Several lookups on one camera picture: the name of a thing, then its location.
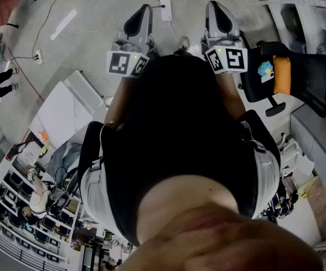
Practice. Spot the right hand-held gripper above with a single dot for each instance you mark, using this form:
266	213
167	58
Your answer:
230	59

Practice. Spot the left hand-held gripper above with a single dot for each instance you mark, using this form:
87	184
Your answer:
129	63

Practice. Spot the person's right forearm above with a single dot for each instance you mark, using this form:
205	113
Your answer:
230	95

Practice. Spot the person's left forearm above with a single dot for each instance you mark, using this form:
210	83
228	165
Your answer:
118	103

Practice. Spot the white power strip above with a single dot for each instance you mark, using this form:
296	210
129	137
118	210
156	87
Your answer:
39	57
166	10

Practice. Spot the person's pale shoe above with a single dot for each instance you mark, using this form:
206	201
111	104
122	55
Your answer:
183	42

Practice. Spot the person's black trouser leg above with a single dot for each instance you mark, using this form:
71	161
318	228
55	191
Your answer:
183	53

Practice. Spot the light blue soft item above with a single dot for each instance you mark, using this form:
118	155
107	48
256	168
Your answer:
265	69

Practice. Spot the orange cushion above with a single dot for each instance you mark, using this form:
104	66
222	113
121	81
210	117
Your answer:
282	75

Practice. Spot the black office chair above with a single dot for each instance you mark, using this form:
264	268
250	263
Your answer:
309	72

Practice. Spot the person's torso in black shirt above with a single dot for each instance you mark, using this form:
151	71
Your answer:
180	123

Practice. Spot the white table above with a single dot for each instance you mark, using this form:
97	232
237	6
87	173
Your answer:
58	111

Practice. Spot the orange paper note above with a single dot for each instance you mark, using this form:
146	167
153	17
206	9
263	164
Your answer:
43	135

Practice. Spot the white step stool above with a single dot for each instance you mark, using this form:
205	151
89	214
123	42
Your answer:
292	154

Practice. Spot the grey cabinet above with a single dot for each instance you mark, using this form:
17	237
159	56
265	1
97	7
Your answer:
315	140

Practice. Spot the person's grey harness vest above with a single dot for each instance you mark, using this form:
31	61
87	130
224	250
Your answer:
95	190

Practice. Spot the red canister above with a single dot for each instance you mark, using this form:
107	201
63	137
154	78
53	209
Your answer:
9	156

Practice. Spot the white shelf with black bins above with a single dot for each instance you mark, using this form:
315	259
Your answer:
13	196

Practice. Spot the person's head and neck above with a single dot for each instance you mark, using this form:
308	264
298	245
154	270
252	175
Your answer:
208	236

